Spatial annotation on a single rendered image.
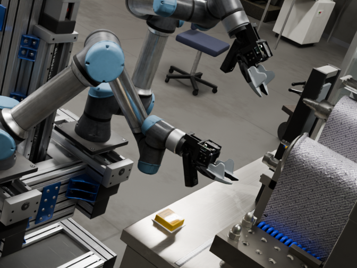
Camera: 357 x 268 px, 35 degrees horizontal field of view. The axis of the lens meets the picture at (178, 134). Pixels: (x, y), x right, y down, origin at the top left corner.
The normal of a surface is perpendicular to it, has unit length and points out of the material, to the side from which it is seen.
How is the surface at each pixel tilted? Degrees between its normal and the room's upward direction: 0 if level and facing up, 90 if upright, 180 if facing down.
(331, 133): 92
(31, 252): 0
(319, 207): 90
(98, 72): 82
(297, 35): 90
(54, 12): 90
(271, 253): 0
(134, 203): 0
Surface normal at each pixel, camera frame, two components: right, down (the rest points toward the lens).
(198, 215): 0.30, -0.86
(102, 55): 0.29, 0.40
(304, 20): -0.58, 0.18
